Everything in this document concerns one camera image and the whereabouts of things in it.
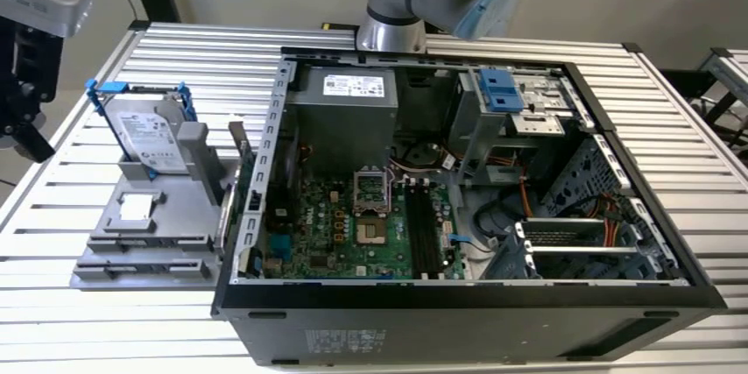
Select black RAM slot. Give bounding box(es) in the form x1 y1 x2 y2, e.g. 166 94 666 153
422 179 444 279
407 179 428 279

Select dark RAM stick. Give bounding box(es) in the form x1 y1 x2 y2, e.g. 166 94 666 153
87 259 204 271
99 236 206 246

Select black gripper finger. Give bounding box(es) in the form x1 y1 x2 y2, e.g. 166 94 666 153
0 82 58 164

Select metal socket cover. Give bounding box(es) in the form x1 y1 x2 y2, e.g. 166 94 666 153
352 167 392 215

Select blue drive latch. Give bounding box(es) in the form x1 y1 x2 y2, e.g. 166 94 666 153
476 67 526 113

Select power supply wire bundle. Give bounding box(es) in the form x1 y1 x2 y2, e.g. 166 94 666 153
388 139 463 180

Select grey power supply unit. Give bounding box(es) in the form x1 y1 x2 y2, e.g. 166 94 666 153
286 65 400 173

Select grey disk bay cage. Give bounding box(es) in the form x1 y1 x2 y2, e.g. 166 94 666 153
484 215 679 281

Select green graphics card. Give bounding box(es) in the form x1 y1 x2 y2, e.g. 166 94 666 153
214 119 260 257

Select black case fan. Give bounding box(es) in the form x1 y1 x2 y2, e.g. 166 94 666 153
266 126 303 235

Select CPU socket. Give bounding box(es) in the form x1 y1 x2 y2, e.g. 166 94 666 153
355 215 391 247

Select coloured power wire bundle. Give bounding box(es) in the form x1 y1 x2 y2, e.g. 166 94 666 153
587 194 622 248

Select blue disk carrier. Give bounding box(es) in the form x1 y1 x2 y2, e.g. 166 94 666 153
86 79 198 180

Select grey drive cage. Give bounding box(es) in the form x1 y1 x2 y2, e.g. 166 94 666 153
450 65 590 185

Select grey parts rack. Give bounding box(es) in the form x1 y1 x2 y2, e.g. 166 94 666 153
70 122 244 292

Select perforated grey metal panel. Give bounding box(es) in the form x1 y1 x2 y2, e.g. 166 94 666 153
540 135 632 217

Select orange data wire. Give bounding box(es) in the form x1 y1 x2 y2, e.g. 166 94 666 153
518 176 535 220

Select green motherboard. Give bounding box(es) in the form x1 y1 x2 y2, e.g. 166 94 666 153
262 174 470 281

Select silver hard disk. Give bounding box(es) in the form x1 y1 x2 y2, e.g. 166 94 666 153
103 93 192 173

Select metal slat side table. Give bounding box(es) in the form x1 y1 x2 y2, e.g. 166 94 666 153
695 46 748 147

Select silver CPU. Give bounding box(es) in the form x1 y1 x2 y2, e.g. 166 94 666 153
119 193 156 221

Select black looped cable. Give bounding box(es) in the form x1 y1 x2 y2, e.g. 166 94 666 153
471 197 519 255

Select black open PC case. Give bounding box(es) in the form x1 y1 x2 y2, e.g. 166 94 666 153
210 45 730 369

